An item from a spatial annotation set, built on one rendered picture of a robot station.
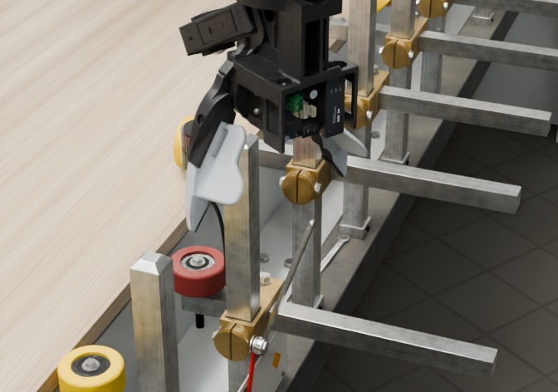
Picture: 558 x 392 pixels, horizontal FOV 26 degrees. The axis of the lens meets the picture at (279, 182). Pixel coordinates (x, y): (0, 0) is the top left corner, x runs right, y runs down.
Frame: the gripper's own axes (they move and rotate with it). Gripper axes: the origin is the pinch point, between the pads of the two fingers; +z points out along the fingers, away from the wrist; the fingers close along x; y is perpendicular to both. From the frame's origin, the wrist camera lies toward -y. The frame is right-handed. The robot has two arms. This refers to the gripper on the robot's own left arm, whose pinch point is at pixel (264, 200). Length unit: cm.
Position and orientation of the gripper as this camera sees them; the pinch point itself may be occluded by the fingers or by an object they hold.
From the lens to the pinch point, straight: 99.0
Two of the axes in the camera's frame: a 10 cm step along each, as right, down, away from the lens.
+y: 5.9, 4.1, -7.0
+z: 0.0, 8.7, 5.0
